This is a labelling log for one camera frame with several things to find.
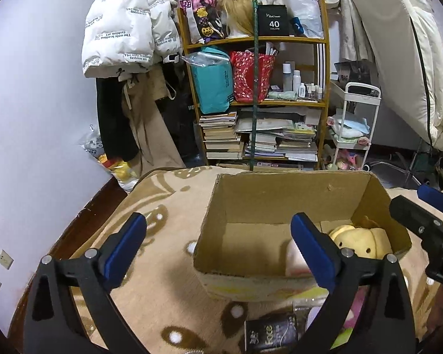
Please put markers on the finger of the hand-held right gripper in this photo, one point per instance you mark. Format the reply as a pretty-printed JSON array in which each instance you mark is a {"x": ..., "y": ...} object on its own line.
[
  {"x": 433, "y": 197},
  {"x": 409, "y": 215}
]

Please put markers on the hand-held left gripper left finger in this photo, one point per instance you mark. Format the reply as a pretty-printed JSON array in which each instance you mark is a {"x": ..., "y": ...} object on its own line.
[{"x": 127, "y": 250}]

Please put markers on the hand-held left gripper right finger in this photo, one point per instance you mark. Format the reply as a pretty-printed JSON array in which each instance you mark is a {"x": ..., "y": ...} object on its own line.
[{"x": 313, "y": 250}]

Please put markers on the cardboard box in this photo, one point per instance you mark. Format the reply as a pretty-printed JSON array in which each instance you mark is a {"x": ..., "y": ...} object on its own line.
[{"x": 273, "y": 199}]

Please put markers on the clear zip bag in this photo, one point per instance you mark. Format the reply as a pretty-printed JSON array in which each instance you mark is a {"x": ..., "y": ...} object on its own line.
[{"x": 310, "y": 319}]

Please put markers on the black tissue packet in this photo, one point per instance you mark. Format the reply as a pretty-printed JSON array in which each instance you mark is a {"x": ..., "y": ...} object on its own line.
[{"x": 271, "y": 333}]

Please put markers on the pale pink plush toy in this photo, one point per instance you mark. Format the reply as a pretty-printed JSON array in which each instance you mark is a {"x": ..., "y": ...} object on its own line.
[{"x": 295, "y": 261}]

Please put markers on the metal stand legs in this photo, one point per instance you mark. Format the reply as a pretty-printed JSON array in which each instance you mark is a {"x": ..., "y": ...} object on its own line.
[{"x": 415, "y": 162}]

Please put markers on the yellow plush toy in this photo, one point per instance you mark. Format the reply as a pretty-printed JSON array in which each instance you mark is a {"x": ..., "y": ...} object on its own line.
[{"x": 358, "y": 241}]

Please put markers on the beige brown patterned blanket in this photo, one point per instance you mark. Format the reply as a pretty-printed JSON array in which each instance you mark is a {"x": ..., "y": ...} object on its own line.
[{"x": 162, "y": 295}]

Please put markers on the plastic bag with yellow snacks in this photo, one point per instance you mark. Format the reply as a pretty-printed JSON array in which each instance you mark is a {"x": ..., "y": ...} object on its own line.
[{"x": 122, "y": 171}]

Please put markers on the heap of small plush toys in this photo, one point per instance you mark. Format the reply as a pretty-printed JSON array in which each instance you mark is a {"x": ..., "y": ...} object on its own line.
[{"x": 341, "y": 162}]

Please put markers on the white trolley cart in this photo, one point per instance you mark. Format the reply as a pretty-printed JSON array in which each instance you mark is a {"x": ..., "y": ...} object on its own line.
[{"x": 375, "y": 125}]

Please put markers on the folded light blue cloth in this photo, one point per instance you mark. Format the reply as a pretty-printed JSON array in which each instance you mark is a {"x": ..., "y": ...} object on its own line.
[{"x": 349, "y": 127}]

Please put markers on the pile of magazines and papers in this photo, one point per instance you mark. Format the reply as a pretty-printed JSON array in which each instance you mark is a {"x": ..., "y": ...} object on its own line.
[{"x": 288, "y": 140}]

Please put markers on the beige trousers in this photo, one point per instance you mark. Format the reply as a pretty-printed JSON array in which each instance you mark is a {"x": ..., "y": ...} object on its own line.
[{"x": 147, "y": 129}]

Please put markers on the black hanging garment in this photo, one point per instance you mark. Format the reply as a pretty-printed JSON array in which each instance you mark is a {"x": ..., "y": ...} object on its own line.
[{"x": 112, "y": 125}]

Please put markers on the stack of old books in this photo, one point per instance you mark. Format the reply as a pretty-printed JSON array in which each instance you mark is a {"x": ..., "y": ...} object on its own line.
[{"x": 221, "y": 136}]

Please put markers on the dark printed bag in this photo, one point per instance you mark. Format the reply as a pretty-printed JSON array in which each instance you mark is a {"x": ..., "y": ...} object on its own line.
[{"x": 354, "y": 72}]

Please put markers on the mint green pouch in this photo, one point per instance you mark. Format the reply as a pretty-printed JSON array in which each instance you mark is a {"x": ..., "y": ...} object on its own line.
[{"x": 282, "y": 96}]

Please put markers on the white mattress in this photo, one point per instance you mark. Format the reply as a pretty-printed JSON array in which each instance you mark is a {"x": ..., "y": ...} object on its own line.
[{"x": 387, "y": 44}]

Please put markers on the black white striped garment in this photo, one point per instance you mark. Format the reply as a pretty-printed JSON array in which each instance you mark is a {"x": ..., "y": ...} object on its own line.
[{"x": 320, "y": 66}]

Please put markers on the row of small cosmetic bottles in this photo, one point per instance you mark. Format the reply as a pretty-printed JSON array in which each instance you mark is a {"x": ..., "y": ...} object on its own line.
[{"x": 287, "y": 77}]

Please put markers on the thin green stick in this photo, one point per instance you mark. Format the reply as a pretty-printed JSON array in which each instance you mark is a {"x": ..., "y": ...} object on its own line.
[{"x": 256, "y": 81}]

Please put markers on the red patterned gift bag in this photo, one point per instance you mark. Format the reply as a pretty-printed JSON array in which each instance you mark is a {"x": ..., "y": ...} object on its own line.
[{"x": 247, "y": 77}]

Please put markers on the teal paper bag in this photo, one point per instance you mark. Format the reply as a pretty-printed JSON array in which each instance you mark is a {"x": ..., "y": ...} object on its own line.
[{"x": 212, "y": 84}]

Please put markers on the crumpled clear plastic wrap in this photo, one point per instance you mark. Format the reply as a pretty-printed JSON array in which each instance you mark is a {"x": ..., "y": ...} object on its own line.
[{"x": 206, "y": 59}]

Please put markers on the wooden bookshelf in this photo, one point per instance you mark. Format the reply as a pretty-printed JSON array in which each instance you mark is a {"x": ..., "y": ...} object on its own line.
[{"x": 280, "y": 40}]

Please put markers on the small blue container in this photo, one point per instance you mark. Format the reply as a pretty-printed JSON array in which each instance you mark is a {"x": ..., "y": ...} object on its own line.
[{"x": 297, "y": 25}]

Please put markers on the white printed puffer jacket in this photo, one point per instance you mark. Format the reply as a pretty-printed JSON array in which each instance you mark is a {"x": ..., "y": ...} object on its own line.
[{"x": 122, "y": 25}]

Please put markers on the black square box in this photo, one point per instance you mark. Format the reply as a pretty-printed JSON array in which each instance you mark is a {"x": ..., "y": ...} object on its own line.
[{"x": 273, "y": 22}]

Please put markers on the translucent white plastic bag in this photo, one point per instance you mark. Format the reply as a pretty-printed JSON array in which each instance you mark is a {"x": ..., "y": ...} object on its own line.
[{"x": 304, "y": 3}]

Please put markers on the blonde wig on mannequin head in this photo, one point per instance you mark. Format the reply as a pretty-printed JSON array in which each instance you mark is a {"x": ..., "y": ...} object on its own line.
[{"x": 240, "y": 14}]

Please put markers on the black pink patterned tote bag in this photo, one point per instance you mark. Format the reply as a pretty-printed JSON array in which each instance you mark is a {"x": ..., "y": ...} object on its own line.
[{"x": 201, "y": 11}]

